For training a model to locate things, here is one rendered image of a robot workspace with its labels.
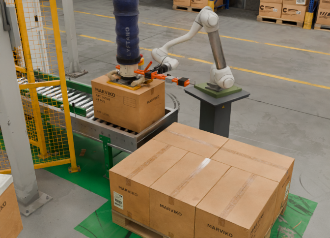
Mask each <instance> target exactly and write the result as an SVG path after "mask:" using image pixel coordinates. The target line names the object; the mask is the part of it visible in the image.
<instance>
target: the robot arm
mask: <svg viewBox="0 0 330 238"><path fill-rule="evenodd" d="M203 27H204V29H205V31H206V32H207V33H208V37H209V41H210V45H211V49H212V53H213V57H214V61H215V62H214V63H213V65H212V66H211V70H210V82H207V85H208V86H206V87H205V88H206V89H211V90H214V91H216V92H220V91H222V90H225V89H228V88H230V87H232V86H233V85H234V77H233V75H232V72H231V70H230V67H229V66H227V65H226V62H225V58H224V53H223V49H222V45H221V41H220V36H219V32H218V29H219V18H218V16H217V14H216V13H215V12H213V10H212V8H211V7H209V6H206V7H204V8H203V9H202V10H201V11H200V12H199V14H198V15H197V17H196V19H195V21H194V23H193V25H192V28H191V30H190V31H189V32H188V33H187V34H185V35H183V36H181V37H178V38H176V39H174V40H171V41H169V42H167V43H166V44H165V45H164V46H163V47H161V48H159V49H157V48H155V49H153V50H152V52H151V56H152V58H153V59H154V60H155V61H157V62H158V63H159V64H158V65H157V66H155V67H154V69H152V71H151V72H149V73H150V74H151V73H153V72H155V71H158V72H157V74H163V73H167V72H169V71H172V70H174V69H176V68H177V66H178V64H179V62H178V60H176V59H172V58H170V57H168V56H167V55H168V53H167V51H168V49H169V48H170V47H171V46H174V45H177V44H180V43H183V42H185V41H188V40H190V39H192V38H193V37H194V36H195V35H196V34H197V33H198V32H199V31H200V30H201V29H202V28H203ZM158 67H159V68H158Z"/></svg>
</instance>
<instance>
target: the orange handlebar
mask: <svg viewBox="0 0 330 238"><path fill-rule="evenodd" d="M142 62H143V60H140V62H139V63H138V64H140V63H142ZM115 68H117V69H120V65H117V66H116V67H115ZM134 73H138V74H142V75H144V72H140V71H134ZM152 77H155V78H157V79H160V80H161V79H163V80H165V77H167V76H165V75H164V74H155V75H153V76H152ZM177 80H178V78H174V79H172V82H177ZM189 83H190V82H189V81H188V82H186V85H188V84H189Z"/></svg>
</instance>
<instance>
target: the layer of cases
mask: <svg viewBox="0 0 330 238"><path fill-rule="evenodd" d="M294 161H295V159H294V158H291V157H288V156H285V155H282V154H278V153H275V152H272V151H269V150H265V149H261V148H258V147H255V146H252V145H248V144H245V143H242V142H239V141H235V140H232V139H229V138H226V137H223V136H219V135H216V134H213V133H210V132H206V131H203V130H200V129H197V128H193V127H190V126H187V125H183V124H180V123H177V122H174V123H173V124H172V125H170V126H169V127H167V128H166V129H165V130H163V131H162V132H161V133H159V134H158V135H156V136H155V137H154V138H152V139H151V140H150V141H148V142H147V143H145V144H144V145H143V146H141V147H140V148H138V149H137V150H136V151H134V152H133V153H131V154H130V155H129V156H127V157H126V158H125V159H123V160H122V161H120V162H119V163H118V164H116V165H115V166H114V167H112V168H111V169H109V177H110V194H111V206H112V209H113V210H115V211H117V212H119V213H121V214H123V215H125V216H127V217H129V218H131V219H133V220H135V221H138V222H140V223H142V224H144V225H146V226H148V227H150V228H152V229H154V230H156V231H158V232H160V233H162V234H164V235H166V236H168V237H170V238H264V236H265V235H266V233H267V231H268V230H269V228H270V226H271V225H272V223H273V221H274V219H275V218H276V216H277V214H278V213H279V211H280V209H281V207H282V206H283V204H284V202H285V201H286V199H287V197H288V194H289V188H290V183H291V177H292V172H293V167H294Z"/></svg>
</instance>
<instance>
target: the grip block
mask: <svg viewBox="0 0 330 238"><path fill-rule="evenodd" d="M151 71H152V70H150V69H149V70H147V71H145V72H144V77H145V78H147V79H154V78H155V77H152V76H153V75H155V74H156V73H157V71H155V72H153V73H151V74H150V73H149V72H151Z"/></svg>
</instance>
